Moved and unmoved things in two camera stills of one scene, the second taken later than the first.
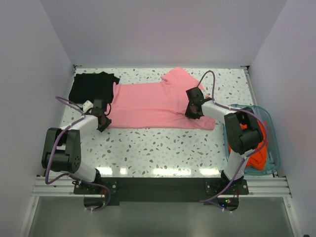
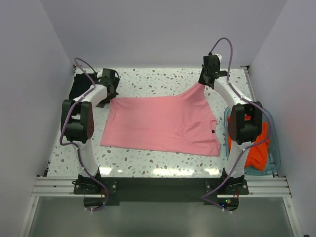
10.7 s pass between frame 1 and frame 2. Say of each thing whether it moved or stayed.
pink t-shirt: moved
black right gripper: moved
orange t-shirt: stayed
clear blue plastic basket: stayed
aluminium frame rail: stayed
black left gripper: moved
